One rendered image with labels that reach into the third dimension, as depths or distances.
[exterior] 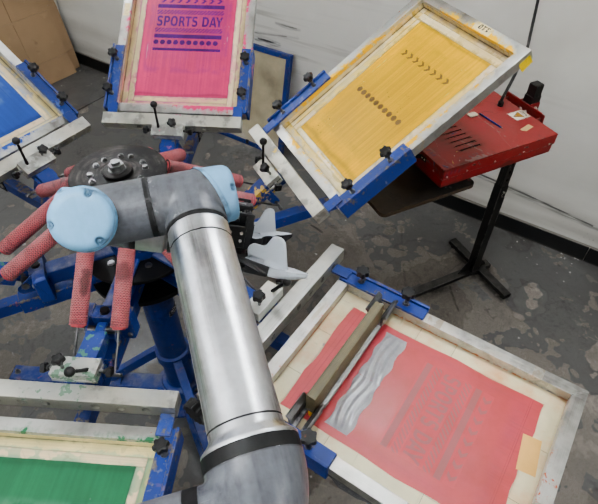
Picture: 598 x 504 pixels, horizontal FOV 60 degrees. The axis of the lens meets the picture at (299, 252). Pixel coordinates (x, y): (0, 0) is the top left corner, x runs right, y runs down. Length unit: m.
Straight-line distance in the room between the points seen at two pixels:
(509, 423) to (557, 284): 1.88
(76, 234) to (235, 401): 0.26
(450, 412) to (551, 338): 1.61
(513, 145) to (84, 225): 1.88
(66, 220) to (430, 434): 1.14
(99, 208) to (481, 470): 1.17
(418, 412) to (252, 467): 1.08
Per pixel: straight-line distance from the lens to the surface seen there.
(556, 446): 1.56
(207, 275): 0.56
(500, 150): 2.22
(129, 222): 0.64
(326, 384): 1.42
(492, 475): 1.51
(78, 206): 0.63
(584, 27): 2.95
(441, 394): 1.57
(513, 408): 1.61
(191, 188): 0.64
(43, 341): 3.08
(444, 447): 1.50
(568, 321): 3.20
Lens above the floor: 2.28
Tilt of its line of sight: 46 degrees down
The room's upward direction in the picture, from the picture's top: straight up
